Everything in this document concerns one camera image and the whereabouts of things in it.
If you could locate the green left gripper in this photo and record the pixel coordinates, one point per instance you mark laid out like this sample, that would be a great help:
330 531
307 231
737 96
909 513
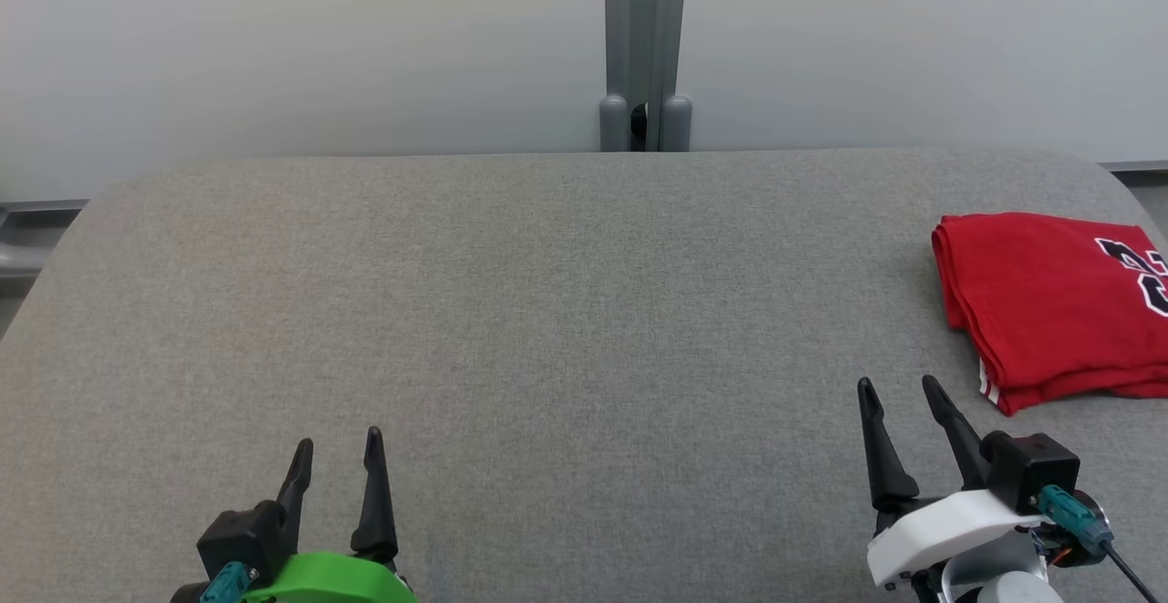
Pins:
338 580

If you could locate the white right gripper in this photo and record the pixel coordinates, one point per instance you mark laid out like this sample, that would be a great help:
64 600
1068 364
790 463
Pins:
949 525

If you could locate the red jersey with black number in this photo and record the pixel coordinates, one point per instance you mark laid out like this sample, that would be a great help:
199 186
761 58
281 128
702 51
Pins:
1040 293

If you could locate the grey metal floor tube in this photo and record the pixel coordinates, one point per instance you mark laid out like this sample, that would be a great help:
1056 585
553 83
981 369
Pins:
18 259

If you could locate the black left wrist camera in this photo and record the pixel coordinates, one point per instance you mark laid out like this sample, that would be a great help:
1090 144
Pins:
242 535

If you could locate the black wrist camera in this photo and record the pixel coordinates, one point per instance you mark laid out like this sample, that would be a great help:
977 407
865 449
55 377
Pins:
1031 471
242 535

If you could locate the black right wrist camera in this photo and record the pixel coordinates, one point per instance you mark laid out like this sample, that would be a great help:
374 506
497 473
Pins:
1031 471

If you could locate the grey partition base rail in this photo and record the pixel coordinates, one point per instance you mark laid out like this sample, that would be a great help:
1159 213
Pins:
41 206
1136 168

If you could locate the grey metal partition post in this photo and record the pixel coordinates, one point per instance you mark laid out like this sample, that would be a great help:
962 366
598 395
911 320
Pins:
620 37

